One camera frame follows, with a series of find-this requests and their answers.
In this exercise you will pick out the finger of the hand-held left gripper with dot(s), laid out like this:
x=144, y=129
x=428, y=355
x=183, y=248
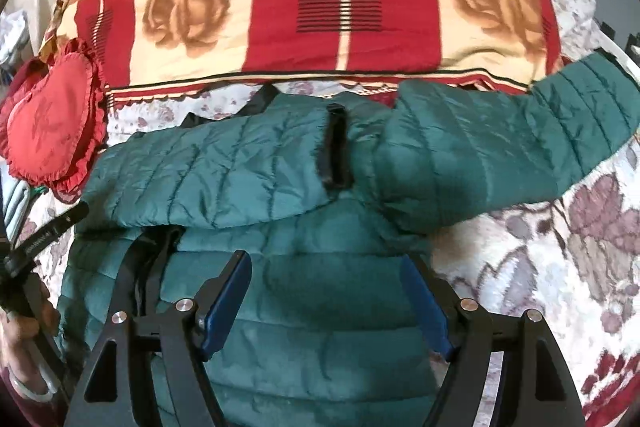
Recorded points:
x=47, y=239

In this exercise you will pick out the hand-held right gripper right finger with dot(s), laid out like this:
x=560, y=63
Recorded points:
x=425, y=307

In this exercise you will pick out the white maroon floral bedsheet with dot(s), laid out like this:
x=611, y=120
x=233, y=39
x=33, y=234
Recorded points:
x=550, y=257

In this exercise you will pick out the red heart-shaped ruffled pillow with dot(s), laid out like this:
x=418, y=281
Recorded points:
x=45, y=117

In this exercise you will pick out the person's left hand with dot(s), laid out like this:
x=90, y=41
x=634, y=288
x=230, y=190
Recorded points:
x=17, y=352

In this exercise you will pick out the light blue striped cloth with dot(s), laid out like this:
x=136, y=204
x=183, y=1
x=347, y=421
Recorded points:
x=20, y=207

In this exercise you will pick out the green puffer jacket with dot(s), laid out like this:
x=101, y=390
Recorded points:
x=310, y=187

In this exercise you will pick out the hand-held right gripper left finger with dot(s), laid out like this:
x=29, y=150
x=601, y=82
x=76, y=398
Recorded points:
x=227, y=307

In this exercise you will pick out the red cream checkered rose blanket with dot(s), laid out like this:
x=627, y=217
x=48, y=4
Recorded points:
x=390, y=7

